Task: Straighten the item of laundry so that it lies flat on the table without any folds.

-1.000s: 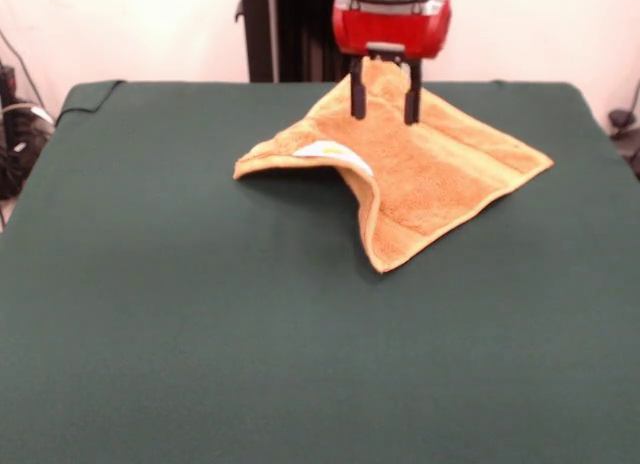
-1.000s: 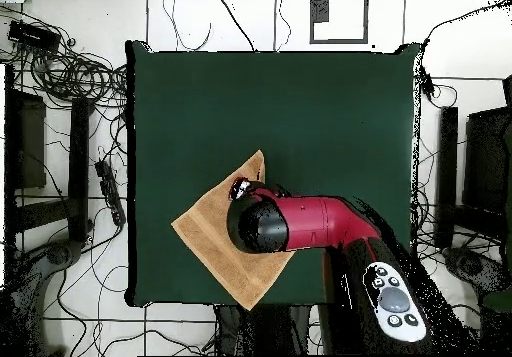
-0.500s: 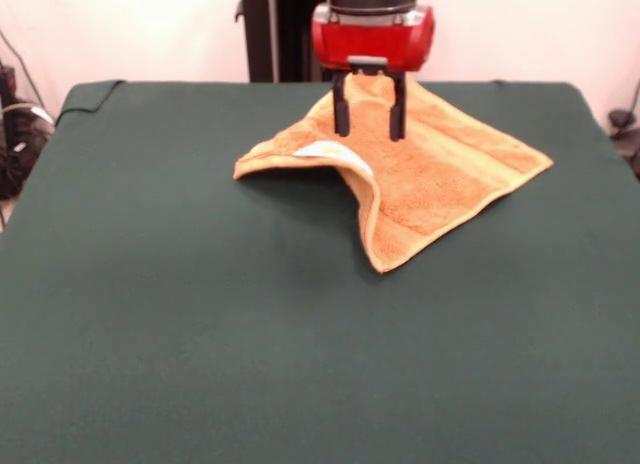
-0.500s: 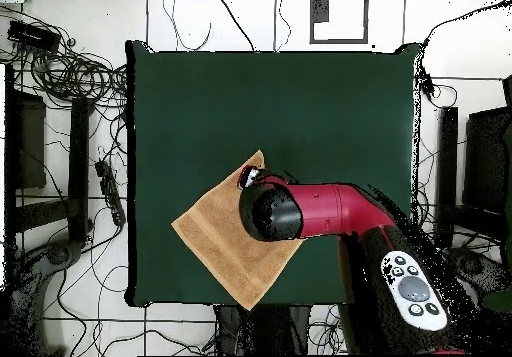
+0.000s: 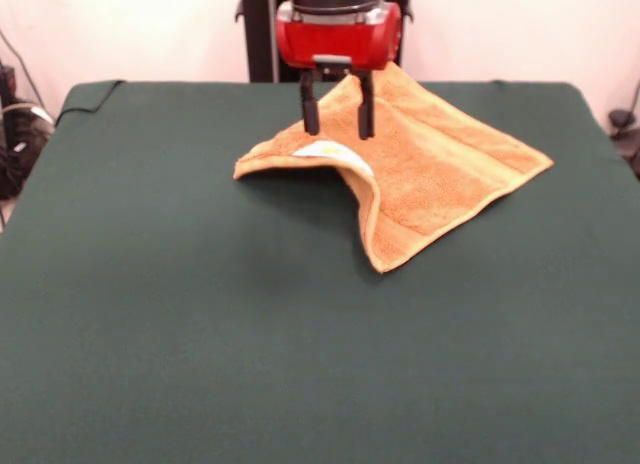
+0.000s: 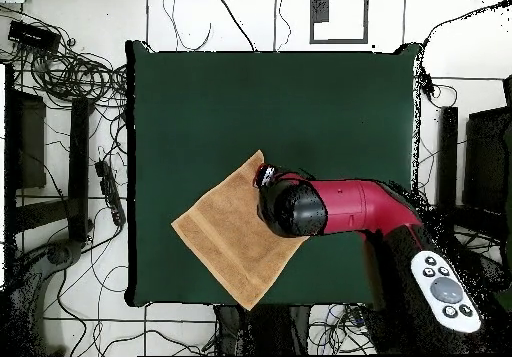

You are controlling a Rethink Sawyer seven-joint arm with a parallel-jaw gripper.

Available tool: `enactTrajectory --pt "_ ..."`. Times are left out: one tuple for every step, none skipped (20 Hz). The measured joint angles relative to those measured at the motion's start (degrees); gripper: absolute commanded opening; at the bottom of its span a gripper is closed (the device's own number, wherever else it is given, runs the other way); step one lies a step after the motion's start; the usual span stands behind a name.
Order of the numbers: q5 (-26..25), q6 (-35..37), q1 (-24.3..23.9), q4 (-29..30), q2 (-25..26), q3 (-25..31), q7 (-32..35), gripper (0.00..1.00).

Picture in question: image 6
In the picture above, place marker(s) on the dark flat panel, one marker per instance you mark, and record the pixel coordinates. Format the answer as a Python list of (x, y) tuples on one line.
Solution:
[(486, 161)]

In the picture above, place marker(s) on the black upright post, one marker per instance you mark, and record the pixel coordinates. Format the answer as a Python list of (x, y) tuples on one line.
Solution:
[(78, 169), (447, 153)]

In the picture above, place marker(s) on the gray floor frame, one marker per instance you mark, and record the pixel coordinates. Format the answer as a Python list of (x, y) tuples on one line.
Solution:
[(366, 17)]

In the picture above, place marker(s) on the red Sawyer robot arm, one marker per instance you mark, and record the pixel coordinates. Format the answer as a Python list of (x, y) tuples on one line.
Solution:
[(344, 209)]

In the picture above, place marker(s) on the black adapter box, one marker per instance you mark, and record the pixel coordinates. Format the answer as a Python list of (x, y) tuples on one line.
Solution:
[(34, 36)]

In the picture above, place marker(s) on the dark framed stand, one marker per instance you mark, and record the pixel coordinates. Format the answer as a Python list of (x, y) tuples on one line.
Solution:
[(30, 141)]

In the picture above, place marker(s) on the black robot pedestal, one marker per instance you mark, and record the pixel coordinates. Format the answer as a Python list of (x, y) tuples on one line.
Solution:
[(264, 329)]

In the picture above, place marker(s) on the tan terry towel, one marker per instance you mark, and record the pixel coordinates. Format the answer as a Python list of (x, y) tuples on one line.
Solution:
[(232, 233)]

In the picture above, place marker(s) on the dark green table cloth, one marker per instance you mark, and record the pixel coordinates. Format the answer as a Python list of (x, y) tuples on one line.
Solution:
[(240, 93)]

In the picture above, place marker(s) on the black power strip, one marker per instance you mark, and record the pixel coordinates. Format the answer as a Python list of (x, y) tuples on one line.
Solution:
[(111, 195)]

